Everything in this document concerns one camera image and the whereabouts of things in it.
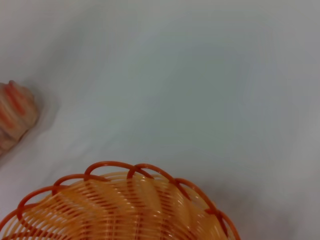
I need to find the orange woven plastic basket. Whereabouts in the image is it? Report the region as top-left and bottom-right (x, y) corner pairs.
(0, 161), (242, 240)

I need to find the orange striped twisted bread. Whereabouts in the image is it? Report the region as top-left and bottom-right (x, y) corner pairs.
(0, 79), (41, 151)

